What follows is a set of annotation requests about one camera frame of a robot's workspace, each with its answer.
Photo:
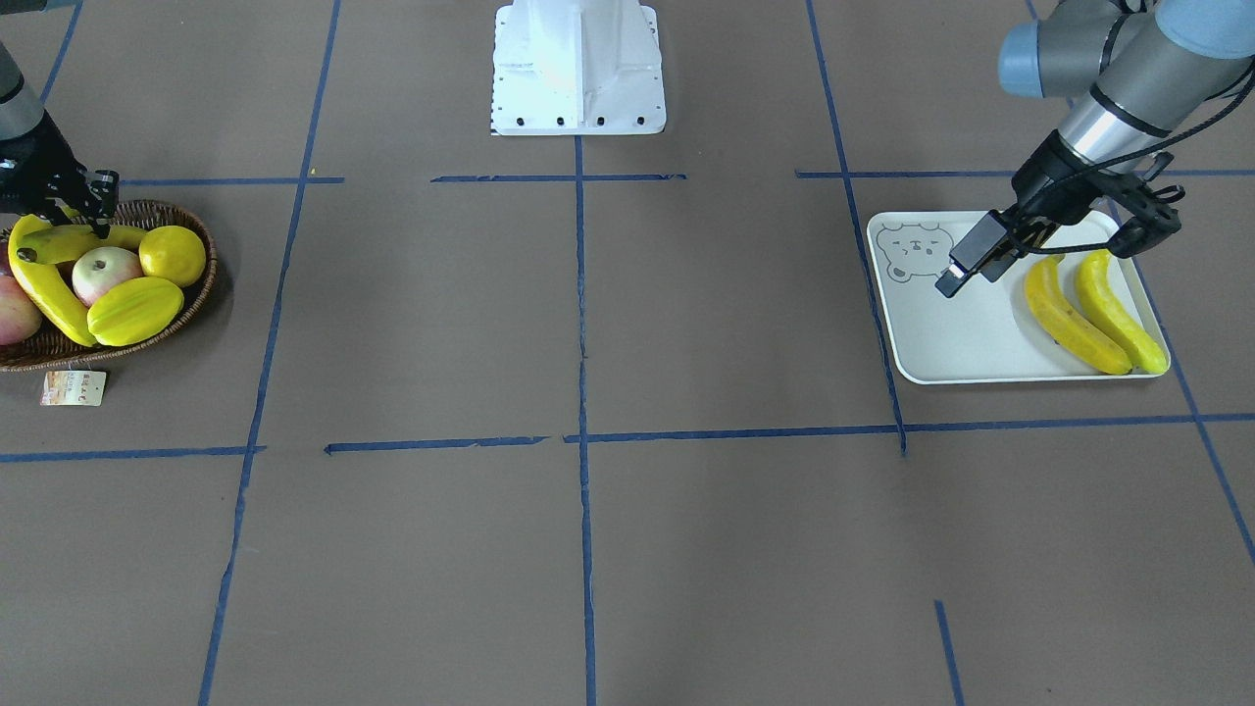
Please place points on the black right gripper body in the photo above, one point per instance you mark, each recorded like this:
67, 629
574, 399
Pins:
32, 157

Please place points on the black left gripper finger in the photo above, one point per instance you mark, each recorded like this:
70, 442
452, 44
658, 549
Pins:
984, 251
950, 286

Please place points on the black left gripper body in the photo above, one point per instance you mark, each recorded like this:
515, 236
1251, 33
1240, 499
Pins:
1045, 178

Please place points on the yellow banana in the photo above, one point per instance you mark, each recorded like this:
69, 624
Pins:
1065, 325
47, 289
57, 245

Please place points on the yellow-green banana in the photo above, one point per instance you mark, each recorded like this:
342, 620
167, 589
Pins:
1103, 309

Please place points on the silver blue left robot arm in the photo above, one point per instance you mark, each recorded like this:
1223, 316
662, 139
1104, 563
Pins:
1135, 71

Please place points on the brown wicker basket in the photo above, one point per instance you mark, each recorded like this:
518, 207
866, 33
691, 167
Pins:
52, 348

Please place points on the white paper basket tag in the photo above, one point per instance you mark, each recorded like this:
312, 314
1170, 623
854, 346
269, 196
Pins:
73, 388

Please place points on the pink peach fruit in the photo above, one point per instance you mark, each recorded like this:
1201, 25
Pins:
101, 269

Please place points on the yellow lemon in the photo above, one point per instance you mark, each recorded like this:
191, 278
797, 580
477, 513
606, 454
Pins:
177, 254

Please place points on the white bear print tray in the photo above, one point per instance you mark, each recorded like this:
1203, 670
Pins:
986, 332

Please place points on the yellow star fruit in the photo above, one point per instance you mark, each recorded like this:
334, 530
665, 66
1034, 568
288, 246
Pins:
134, 311

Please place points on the red apple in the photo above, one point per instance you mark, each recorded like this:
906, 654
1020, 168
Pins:
20, 319

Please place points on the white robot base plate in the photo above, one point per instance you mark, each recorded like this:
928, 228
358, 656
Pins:
577, 68

